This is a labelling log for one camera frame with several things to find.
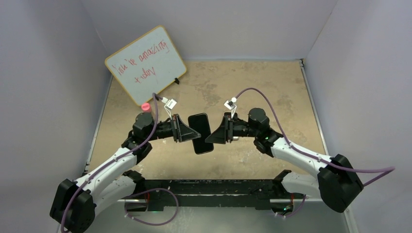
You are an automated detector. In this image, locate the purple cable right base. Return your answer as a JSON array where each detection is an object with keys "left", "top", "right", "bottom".
[{"left": 275, "top": 194, "right": 307, "bottom": 219}]

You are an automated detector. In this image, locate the whiteboard with red writing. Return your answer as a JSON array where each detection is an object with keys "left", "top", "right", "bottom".
[{"left": 105, "top": 25, "right": 187, "bottom": 106}]

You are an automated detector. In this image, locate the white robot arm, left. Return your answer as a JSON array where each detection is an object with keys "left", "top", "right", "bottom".
[{"left": 50, "top": 113, "right": 201, "bottom": 233}]

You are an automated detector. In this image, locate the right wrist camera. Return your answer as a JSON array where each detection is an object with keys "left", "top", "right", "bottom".
[{"left": 224, "top": 97, "right": 237, "bottom": 118}]

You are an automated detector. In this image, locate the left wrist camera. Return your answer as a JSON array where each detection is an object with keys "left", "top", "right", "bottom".
[{"left": 161, "top": 97, "right": 177, "bottom": 118}]

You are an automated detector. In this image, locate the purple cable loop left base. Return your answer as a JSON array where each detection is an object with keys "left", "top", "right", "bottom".
[{"left": 124, "top": 188, "right": 179, "bottom": 226}]

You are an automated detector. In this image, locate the pink capped bottle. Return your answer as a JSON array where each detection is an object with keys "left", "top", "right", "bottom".
[{"left": 141, "top": 102, "right": 152, "bottom": 113}]

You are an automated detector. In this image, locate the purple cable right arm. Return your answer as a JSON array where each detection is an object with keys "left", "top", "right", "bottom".
[{"left": 235, "top": 88, "right": 396, "bottom": 187}]

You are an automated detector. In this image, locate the black phone case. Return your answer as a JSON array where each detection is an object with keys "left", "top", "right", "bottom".
[{"left": 188, "top": 113, "right": 215, "bottom": 155}]

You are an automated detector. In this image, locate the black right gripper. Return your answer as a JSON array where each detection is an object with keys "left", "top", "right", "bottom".
[{"left": 206, "top": 116, "right": 258, "bottom": 145}]

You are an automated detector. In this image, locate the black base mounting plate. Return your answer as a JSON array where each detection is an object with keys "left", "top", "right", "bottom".
[{"left": 132, "top": 179, "right": 303, "bottom": 212}]

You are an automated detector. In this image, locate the black smartphone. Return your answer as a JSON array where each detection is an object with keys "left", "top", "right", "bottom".
[{"left": 189, "top": 114, "right": 214, "bottom": 154}]

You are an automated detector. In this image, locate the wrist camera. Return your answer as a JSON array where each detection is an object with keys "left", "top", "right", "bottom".
[
  {"left": 224, "top": 97, "right": 237, "bottom": 118},
  {"left": 161, "top": 97, "right": 177, "bottom": 118}
]

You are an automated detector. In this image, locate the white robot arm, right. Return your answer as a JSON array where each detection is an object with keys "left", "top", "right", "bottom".
[{"left": 205, "top": 108, "right": 364, "bottom": 213}]

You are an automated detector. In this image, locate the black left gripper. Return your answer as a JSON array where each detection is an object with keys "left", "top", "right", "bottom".
[{"left": 146, "top": 114, "right": 200, "bottom": 142}]

